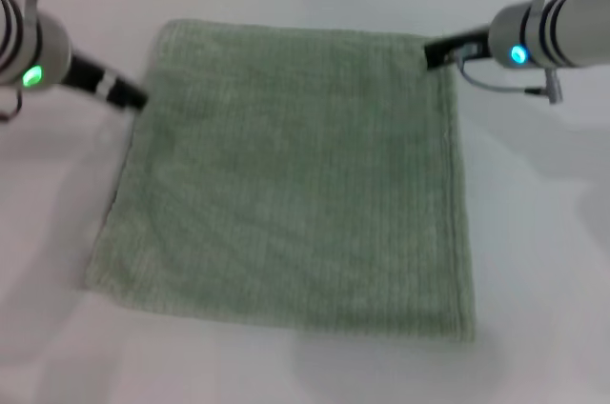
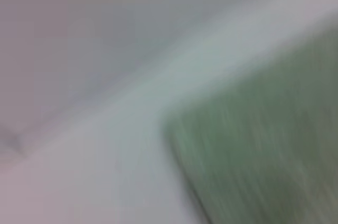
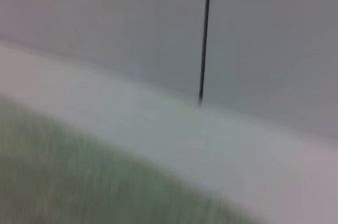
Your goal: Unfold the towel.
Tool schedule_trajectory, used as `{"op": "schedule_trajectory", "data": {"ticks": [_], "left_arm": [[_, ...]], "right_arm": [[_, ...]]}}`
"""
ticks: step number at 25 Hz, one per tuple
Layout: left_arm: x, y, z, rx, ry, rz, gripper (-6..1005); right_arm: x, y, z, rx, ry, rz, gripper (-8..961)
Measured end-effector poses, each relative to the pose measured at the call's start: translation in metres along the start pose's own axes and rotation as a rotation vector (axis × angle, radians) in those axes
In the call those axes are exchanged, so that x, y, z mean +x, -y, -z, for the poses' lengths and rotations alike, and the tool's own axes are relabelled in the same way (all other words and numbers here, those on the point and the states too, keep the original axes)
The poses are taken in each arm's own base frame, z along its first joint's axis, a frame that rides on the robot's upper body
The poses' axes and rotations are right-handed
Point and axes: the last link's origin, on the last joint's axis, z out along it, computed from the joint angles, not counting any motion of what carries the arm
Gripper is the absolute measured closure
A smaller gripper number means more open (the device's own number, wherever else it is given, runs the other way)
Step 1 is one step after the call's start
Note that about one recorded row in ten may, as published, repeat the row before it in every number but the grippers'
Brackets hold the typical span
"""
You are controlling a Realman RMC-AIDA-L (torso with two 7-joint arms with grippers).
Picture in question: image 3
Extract light green ribbed towel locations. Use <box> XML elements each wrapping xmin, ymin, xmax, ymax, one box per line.
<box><xmin>0</xmin><ymin>94</ymin><xmax>256</xmax><ymax>224</ymax></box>

